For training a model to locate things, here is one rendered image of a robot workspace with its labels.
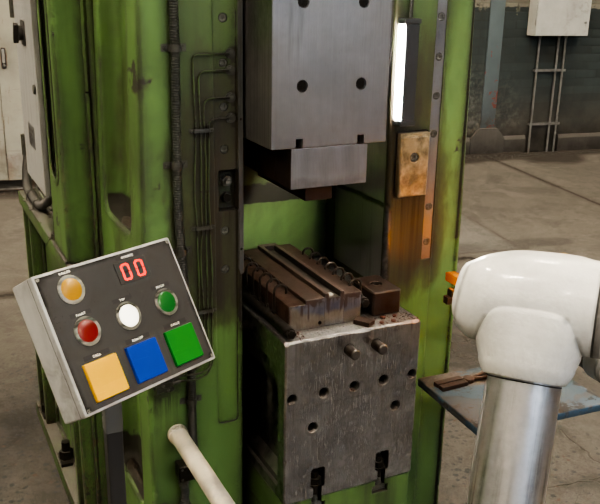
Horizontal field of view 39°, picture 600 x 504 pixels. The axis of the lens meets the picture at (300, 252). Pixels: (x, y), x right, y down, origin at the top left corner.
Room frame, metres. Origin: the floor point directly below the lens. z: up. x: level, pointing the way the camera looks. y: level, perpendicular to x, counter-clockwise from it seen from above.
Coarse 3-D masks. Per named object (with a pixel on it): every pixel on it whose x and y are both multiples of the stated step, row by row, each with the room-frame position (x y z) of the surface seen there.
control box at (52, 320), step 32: (128, 256) 1.62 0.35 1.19; (160, 256) 1.67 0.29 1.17; (32, 288) 1.45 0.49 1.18; (96, 288) 1.53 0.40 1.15; (128, 288) 1.57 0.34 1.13; (160, 288) 1.63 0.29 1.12; (32, 320) 1.45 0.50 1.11; (64, 320) 1.44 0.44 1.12; (96, 320) 1.49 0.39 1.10; (160, 320) 1.58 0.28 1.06; (192, 320) 1.64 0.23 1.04; (64, 352) 1.41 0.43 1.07; (96, 352) 1.45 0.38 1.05; (64, 384) 1.40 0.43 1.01; (128, 384) 1.45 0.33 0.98; (64, 416) 1.40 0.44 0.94
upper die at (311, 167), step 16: (256, 144) 2.05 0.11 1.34; (352, 144) 1.94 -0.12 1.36; (256, 160) 2.05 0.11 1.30; (272, 160) 1.96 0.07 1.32; (288, 160) 1.88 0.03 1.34; (304, 160) 1.88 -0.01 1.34; (320, 160) 1.90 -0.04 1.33; (336, 160) 1.92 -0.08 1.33; (352, 160) 1.94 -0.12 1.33; (272, 176) 1.96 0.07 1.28; (288, 176) 1.88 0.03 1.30; (304, 176) 1.88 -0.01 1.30; (320, 176) 1.90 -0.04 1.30; (336, 176) 1.92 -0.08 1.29; (352, 176) 1.94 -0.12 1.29
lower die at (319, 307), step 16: (256, 256) 2.21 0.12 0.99; (272, 256) 2.19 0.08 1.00; (304, 256) 2.22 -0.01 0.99; (256, 272) 2.11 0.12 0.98; (272, 272) 2.08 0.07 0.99; (288, 272) 2.09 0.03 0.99; (320, 272) 2.09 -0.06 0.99; (256, 288) 2.05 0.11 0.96; (272, 288) 1.99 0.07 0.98; (288, 288) 1.98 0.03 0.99; (304, 288) 1.97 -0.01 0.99; (320, 288) 1.95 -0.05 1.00; (352, 288) 1.97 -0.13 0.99; (272, 304) 1.95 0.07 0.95; (288, 304) 1.89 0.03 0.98; (304, 304) 1.89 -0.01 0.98; (320, 304) 1.91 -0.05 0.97; (336, 304) 1.92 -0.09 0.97; (352, 304) 1.94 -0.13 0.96; (288, 320) 1.87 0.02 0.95; (304, 320) 1.89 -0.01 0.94; (320, 320) 1.91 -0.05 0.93; (336, 320) 1.93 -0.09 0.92; (352, 320) 1.95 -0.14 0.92
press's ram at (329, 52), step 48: (288, 0) 1.86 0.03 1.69; (336, 0) 1.91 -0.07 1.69; (384, 0) 1.97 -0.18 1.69; (288, 48) 1.86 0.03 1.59; (336, 48) 1.91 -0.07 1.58; (384, 48) 1.97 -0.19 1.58; (288, 96) 1.86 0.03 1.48; (336, 96) 1.92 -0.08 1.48; (384, 96) 1.97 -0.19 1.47; (288, 144) 1.86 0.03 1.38; (336, 144) 1.92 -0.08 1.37
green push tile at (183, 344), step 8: (176, 328) 1.59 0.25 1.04; (184, 328) 1.60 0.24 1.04; (192, 328) 1.62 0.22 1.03; (168, 336) 1.57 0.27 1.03; (176, 336) 1.58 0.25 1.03; (184, 336) 1.59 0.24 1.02; (192, 336) 1.61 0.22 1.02; (168, 344) 1.56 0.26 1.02; (176, 344) 1.57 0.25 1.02; (184, 344) 1.58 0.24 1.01; (192, 344) 1.59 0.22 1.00; (176, 352) 1.56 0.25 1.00; (184, 352) 1.57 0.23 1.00; (192, 352) 1.58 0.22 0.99; (200, 352) 1.60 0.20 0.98; (176, 360) 1.55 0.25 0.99; (184, 360) 1.56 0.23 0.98
